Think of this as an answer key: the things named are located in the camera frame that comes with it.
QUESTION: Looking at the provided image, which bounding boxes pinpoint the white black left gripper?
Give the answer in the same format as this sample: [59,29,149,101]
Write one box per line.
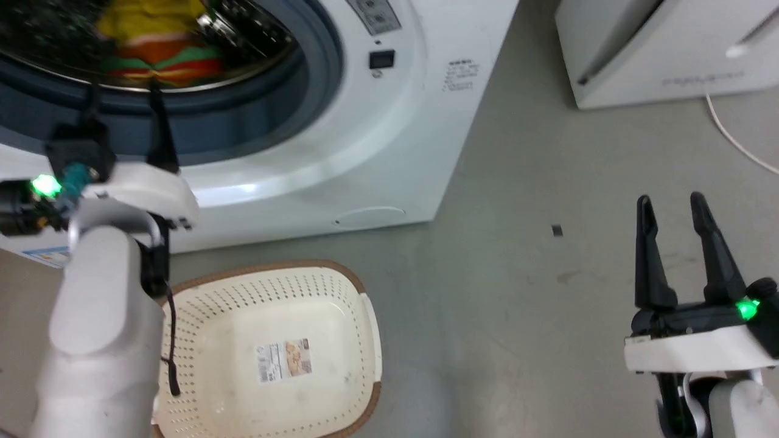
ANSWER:
[0,78,200,239]

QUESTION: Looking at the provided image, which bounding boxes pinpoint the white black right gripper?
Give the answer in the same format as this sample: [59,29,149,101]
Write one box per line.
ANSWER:
[623,191,779,375]

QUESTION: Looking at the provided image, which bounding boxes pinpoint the colourful clothes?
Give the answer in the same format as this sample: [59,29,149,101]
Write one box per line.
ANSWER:
[96,0,225,87]

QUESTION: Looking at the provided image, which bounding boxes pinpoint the white front-load washing machine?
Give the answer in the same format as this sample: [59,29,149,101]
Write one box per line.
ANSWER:
[0,0,521,269]

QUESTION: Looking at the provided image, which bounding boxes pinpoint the grey washing machine info sticker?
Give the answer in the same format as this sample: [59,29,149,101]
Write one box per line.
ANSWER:
[346,0,403,36]

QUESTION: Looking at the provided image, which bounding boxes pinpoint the cream perforated plastic laundry basket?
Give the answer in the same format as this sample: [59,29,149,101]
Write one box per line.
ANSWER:
[151,260,383,438]

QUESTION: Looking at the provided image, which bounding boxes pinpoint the blue white energy label sticker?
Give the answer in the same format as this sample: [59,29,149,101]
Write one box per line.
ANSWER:
[22,246,72,269]

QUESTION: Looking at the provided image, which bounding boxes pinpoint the white box-shaped appliance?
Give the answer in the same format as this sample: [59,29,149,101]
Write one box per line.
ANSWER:
[554,0,779,111]

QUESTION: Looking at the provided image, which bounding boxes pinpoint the printed paper label sticker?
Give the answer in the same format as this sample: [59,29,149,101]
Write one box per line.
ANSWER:
[256,338,313,384]

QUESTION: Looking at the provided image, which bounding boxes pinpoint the thin white power cable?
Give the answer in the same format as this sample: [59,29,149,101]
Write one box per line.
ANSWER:
[705,94,779,177]

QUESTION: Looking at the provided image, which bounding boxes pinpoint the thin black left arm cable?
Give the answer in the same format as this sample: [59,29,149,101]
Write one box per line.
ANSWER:
[159,281,181,397]

